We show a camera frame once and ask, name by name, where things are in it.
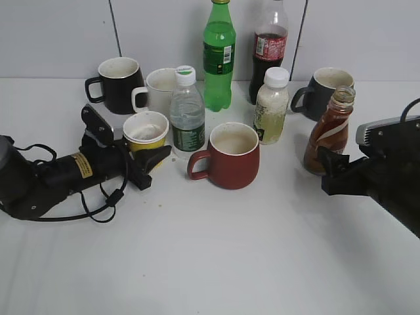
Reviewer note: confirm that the dark grey ceramic mug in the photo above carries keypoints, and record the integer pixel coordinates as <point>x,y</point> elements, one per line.
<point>312,100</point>

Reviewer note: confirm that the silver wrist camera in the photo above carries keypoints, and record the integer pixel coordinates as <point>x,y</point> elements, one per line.
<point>96,118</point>
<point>389,137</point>

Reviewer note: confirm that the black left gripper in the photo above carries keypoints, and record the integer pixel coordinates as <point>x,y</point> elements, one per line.
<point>94,164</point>

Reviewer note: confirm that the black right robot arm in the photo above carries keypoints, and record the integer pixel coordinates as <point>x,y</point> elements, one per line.
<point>408,215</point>

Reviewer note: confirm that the brown coffee bottle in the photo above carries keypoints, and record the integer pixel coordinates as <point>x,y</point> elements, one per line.
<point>331,131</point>

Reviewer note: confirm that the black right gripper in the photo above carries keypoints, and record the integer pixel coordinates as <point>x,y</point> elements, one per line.
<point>387,181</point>

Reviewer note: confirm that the white ceramic mug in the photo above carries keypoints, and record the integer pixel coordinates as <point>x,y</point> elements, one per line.
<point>159,88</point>

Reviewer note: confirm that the red ceramic mug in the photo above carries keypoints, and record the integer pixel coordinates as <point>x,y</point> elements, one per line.
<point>231,159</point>

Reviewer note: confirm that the white capped milky drink bottle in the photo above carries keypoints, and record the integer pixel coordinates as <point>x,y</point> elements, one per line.
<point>271,105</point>

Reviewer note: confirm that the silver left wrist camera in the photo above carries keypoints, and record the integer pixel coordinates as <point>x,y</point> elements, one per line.
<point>96,118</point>

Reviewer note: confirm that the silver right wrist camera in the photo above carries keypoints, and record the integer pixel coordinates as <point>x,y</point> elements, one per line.
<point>389,137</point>

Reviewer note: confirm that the clear water bottle green label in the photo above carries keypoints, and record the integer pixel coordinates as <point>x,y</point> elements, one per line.
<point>187,114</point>

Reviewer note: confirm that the black ceramic mug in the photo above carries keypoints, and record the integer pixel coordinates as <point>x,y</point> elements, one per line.
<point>117,78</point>

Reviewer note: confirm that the yellow paper cup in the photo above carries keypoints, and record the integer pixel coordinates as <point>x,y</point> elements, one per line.
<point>146,130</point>

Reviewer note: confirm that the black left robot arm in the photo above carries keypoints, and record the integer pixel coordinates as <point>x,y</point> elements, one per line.
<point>29,189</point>

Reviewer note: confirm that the green soda bottle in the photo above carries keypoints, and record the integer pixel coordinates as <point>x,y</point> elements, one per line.
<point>219,47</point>

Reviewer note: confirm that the cola bottle red label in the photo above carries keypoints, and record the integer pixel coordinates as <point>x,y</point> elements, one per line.
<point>270,38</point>

